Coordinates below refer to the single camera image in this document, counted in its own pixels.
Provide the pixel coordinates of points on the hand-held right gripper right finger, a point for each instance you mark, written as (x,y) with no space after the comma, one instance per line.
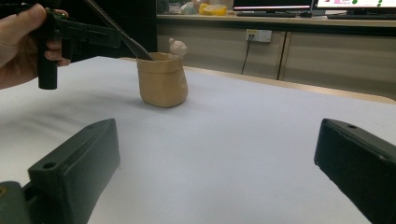
(361,168)

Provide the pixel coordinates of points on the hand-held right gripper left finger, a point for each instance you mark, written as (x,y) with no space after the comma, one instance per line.
(74,168)

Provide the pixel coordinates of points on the tan cup with bear figure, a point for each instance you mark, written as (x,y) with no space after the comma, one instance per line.
(162,84)

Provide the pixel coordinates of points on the black curtain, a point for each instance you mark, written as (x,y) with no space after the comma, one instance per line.
(137,18)

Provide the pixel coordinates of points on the pale green object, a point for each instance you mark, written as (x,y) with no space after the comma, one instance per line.
(187,8)

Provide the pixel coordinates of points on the yellow object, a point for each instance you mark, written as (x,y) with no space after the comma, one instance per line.
(213,9)

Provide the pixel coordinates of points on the beige low cabinet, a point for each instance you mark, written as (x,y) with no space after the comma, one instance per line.
(327,53)

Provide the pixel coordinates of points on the white table mat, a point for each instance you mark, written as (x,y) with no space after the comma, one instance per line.
(218,140)

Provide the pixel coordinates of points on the black keyboard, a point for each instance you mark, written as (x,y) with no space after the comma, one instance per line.
(264,14)
(361,17)

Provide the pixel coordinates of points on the black computer monitor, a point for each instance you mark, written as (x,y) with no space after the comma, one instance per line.
(355,3)
(271,3)

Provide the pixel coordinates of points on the white wall socket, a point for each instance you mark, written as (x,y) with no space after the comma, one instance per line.
(258,35)

